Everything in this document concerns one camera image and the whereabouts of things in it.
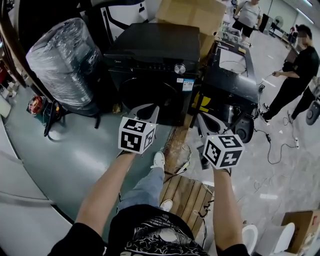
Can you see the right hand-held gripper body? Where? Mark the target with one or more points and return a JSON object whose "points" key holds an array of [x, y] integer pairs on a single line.
{"points": [[222, 152]]}

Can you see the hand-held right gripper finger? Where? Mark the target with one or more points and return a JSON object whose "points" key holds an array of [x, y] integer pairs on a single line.
{"points": [[215, 122], [200, 127]]}

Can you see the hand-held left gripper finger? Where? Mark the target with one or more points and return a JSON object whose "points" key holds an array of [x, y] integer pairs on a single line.
{"points": [[140, 108], [156, 116]]}

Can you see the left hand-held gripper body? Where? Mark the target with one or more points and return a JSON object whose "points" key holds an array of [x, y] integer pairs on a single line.
{"points": [[130, 140]]}

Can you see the person's right forearm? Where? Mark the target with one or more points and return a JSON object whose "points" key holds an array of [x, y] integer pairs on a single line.
{"points": [[226, 200]]}

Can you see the person's left forearm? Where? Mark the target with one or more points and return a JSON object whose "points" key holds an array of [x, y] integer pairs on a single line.
{"points": [[105, 190]]}

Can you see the dark grey washing machine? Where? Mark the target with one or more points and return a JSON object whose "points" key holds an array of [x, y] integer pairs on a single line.
{"points": [[155, 42]]}

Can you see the yellow and black object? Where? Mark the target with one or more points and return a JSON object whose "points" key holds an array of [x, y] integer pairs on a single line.
{"points": [[203, 105]]}

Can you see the round black device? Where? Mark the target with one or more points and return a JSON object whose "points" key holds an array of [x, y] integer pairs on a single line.
{"points": [[245, 131]]}

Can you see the white sneaker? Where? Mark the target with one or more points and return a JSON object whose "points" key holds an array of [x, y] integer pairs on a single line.
{"points": [[158, 160], [167, 205]]}

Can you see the blue jeans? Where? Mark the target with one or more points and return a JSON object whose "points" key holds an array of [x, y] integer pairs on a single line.
{"points": [[147, 187]]}

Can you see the wooden slatted board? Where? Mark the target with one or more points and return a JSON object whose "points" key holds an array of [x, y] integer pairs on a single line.
{"points": [[187, 200]]}

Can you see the plastic-wrapped appliance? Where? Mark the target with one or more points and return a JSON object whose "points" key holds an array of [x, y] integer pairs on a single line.
{"points": [[65, 65]]}

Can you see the black printed t-shirt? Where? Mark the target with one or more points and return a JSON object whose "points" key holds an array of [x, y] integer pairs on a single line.
{"points": [[155, 232]]}

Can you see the red and green bucket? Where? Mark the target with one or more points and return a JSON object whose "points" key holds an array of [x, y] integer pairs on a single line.
{"points": [[35, 105]]}

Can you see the white toilet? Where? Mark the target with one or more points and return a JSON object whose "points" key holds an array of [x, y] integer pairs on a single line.
{"points": [[282, 240]]}

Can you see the flattened cardboard box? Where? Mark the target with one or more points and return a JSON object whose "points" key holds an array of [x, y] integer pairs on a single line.
{"points": [[190, 12]]}

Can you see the open cardboard box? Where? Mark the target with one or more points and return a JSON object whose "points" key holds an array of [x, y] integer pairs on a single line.
{"points": [[305, 225]]}

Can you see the standing fan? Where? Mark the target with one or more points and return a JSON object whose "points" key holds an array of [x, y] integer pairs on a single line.
{"points": [[278, 21]]}

